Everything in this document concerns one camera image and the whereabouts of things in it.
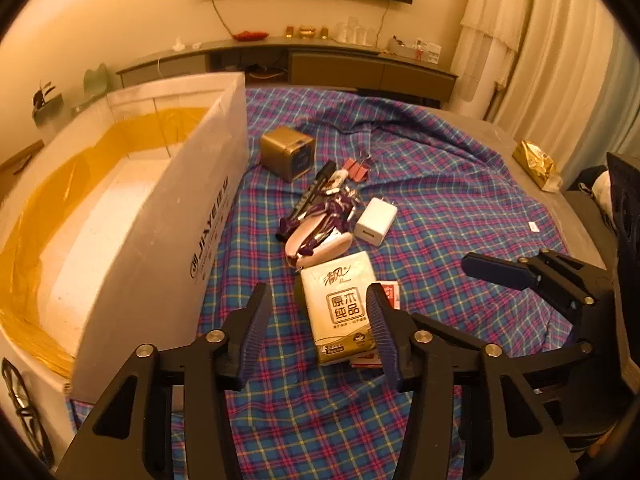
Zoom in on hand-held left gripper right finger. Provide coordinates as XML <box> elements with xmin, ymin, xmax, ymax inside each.
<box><xmin>365</xmin><ymin>282</ymin><xmax>581</xmax><ymax>480</ymax></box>

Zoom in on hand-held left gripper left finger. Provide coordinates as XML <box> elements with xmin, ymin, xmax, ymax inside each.
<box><xmin>55</xmin><ymin>282</ymin><xmax>273</xmax><ymax>480</ymax></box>

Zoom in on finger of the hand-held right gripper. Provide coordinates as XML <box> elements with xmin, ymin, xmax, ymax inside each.
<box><xmin>461</xmin><ymin>249</ymin><xmax>612</xmax><ymax>311</ymax></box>
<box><xmin>500</xmin><ymin>285</ymin><xmax>601</xmax><ymax>386</ymax></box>

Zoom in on white tissue packet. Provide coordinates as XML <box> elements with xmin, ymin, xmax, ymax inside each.
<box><xmin>300</xmin><ymin>251</ymin><xmax>379</xmax><ymax>366</ymax></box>

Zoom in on white glossy oval case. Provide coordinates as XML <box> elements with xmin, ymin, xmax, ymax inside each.
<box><xmin>285</xmin><ymin>212</ymin><xmax>353</xmax><ymax>271</ymax></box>

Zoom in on white plug charger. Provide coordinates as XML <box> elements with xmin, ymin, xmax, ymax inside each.
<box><xmin>355</xmin><ymin>197</ymin><xmax>398</xmax><ymax>247</ymax></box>

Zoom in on purple figure packet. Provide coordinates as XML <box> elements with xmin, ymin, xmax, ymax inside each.
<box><xmin>277</xmin><ymin>187</ymin><xmax>361</xmax><ymax>256</ymax></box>

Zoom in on white foam box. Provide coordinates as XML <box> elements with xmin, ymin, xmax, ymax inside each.
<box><xmin>0</xmin><ymin>71</ymin><xmax>251</xmax><ymax>406</ymax></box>

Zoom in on black marker pen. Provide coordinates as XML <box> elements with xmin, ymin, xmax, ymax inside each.
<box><xmin>280</xmin><ymin>161</ymin><xmax>337</xmax><ymax>238</ymax></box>

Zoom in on gold cube speaker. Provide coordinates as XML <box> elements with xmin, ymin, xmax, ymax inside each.
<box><xmin>260</xmin><ymin>127</ymin><xmax>317</xmax><ymax>183</ymax></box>

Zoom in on red and white card packet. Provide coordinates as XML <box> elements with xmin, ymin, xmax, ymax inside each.
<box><xmin>350</xmin><ymin>280</ymin><xmax>402</xmax><ymax>369</ymax></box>

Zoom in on blue plaid blanket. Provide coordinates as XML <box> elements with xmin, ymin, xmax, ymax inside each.
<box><xmin>65</xmin><ymin>87</ymin><xmax>576</xmax><ymax>480</ymax></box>

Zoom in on white plastic bag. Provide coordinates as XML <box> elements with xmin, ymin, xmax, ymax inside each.
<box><xmin>592</xmin><ymin>170</ymin><xmax>614</xmax><ymax>212</ymax></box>

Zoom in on gold foil snack bag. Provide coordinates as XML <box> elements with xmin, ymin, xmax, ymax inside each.
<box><xmin>512</xmin><ymin>140</ymin><xmax>563</xmax><ymax>194</ymax></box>

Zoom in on cream curtain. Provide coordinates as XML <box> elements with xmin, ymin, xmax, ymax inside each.
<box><xmin>492</xmin><ymin>0</ymin><xmax>640</xmax><ymax>183</ymax></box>

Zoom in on white box of small goods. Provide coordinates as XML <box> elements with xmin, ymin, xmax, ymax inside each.
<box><xmin>387</xmin><ymin>36</ymin><xmax>444</xmax><ymax>64</ymax></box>

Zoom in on white lace-covered air conditioner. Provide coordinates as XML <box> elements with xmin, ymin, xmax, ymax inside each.
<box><xmin>450</xmin><ymin>0</ymin><xmax>532</xmax><ymax>122</ymax></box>

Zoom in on black eyeglasses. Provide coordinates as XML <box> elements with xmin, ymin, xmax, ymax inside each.
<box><xmin>0</xmin><ymin>357</ymin><xmax>56</xmax><ymax>467</ymax></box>

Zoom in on grey low cabinet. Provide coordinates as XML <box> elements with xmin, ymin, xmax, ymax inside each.
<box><xmin>116</xmin><ymin>39</ymin><xmax>458</xmax><ymax>109</ymax></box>

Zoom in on clear glass cup set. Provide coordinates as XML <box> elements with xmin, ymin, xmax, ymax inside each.
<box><xmin>334</xmin><ymin>18</ymin><xmax>376</xmax><ymax>45</ymax></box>

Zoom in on gold cup set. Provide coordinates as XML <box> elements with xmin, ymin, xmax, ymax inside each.
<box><xmin>286</xmin><ymin>24</ymin><xmax>331</xmax><ymax>40</ymax></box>

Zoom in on white bin with plant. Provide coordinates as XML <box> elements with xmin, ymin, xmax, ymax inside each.
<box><xmin>31</xmin><ymin>80</ymin><xmax>66</xmax><ymax>132</ymax></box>

